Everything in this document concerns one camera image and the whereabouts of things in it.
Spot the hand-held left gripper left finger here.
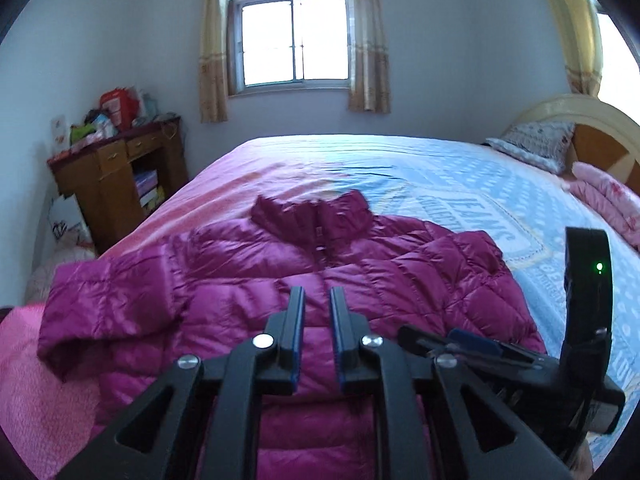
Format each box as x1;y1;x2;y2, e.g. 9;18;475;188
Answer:
55;286;307;480

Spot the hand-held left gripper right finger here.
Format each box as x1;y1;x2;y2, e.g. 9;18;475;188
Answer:
329;287;576;480

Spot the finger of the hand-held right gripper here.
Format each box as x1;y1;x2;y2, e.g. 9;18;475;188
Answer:
397;325;451;360
446;328;548;363

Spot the magenta puffer jacket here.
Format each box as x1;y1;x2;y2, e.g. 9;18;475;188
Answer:
37;190;548;480

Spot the bed with pink-blue sheet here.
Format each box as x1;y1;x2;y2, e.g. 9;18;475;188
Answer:
0;134;640;480

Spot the pink floral folded quilt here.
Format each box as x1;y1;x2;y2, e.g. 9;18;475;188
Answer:
559;161;640;254

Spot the grey patterned pillow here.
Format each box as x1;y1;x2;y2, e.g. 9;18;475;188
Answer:
486;120;577;176

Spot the stack of boxes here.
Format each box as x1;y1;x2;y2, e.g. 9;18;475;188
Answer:
133;169;166;209

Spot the cream and wood bed headboard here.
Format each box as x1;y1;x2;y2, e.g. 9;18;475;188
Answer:
505;93;640;202

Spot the wooden desk with drawers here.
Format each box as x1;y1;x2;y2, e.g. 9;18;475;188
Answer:
46;116;190;256

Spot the pale pink bundle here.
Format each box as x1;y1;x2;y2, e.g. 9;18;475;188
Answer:
24;246;97;307

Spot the white paper bag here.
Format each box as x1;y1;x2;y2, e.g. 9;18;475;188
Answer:
48;194;94;247

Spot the white plastic bag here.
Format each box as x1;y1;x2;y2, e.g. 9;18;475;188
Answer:
129;87;162;122

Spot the beige patterned curtain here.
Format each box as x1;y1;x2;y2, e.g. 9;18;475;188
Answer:
347;0;392;114
199;0;235;124

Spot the sliding glass window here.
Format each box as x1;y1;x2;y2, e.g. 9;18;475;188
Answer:
227;0;353;96

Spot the white card with red print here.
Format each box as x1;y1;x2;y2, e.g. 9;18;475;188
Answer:
51;115;70;155

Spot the bright window opening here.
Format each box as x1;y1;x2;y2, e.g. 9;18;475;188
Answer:
596;2;640;113

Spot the yellow curtain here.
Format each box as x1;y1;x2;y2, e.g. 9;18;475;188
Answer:
534;0;604;97

